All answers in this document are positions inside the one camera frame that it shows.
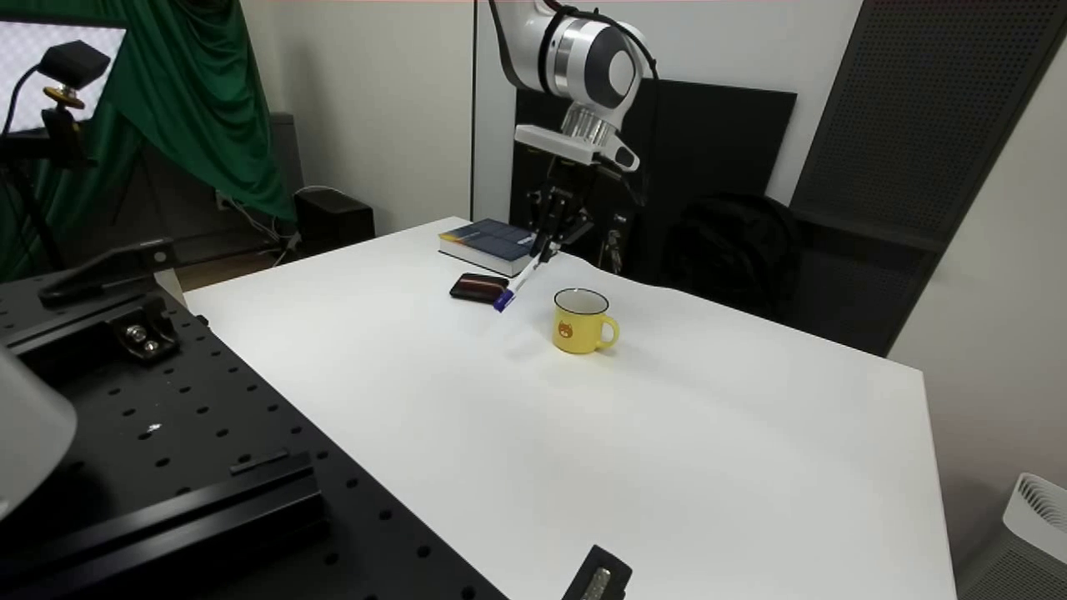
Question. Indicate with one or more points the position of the large dark wall panel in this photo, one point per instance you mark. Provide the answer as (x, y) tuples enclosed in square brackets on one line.
[(920, 169)]

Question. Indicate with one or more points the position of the black office chair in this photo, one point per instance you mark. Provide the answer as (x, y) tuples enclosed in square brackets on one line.
[(735, 250)]

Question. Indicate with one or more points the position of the white air purifier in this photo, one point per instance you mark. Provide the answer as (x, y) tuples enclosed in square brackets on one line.
[(1029, 535)]

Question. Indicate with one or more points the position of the green curtain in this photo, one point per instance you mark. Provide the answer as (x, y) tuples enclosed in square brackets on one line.
[(187, 102)]

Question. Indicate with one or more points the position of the black aluminium rail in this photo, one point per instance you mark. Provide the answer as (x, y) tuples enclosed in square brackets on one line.
[(168, 520)]

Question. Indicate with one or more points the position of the black perforated breadboard table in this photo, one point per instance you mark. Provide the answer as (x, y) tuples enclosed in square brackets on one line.
[(221, 428)]

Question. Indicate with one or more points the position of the bright display screen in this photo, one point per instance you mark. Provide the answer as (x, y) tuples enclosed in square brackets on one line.
[(52, 62)]

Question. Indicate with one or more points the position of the yellow enamel mug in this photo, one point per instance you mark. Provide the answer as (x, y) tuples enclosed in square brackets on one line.
[(583, 328)]

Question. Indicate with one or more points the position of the black camera on stand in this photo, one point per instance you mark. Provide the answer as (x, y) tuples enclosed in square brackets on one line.
[(68, 62)]

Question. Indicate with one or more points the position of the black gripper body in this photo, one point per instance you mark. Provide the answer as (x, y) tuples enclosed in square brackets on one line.
[(564, 191)]

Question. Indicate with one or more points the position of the thick blue hardcover book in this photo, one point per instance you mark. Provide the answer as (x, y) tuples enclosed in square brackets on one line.
[(489, 242)]

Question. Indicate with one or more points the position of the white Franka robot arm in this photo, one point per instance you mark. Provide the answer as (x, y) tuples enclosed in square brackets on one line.
[(573, 67)]

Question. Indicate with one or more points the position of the black speaker box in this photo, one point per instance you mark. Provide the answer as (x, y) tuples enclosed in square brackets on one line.
[(330, 219)]

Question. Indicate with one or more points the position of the black wallet with red stripe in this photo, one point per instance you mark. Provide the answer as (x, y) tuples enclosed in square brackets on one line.
[(474, 288)]

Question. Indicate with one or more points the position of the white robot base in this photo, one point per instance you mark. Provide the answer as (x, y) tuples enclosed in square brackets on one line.
[(28, 428)]

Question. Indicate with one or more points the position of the small black metal bracket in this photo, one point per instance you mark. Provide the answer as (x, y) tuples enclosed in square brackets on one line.
[(147, 339)]

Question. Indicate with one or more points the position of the black table edge clamp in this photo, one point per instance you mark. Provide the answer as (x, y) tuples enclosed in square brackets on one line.
[(599, 573)]

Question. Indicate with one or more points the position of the white marker with blue cap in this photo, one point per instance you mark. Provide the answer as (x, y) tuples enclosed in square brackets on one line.
[(521, 281)]

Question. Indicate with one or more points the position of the thin black vertical pole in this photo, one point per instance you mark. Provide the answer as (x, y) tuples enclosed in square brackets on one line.
[(474, 111)]

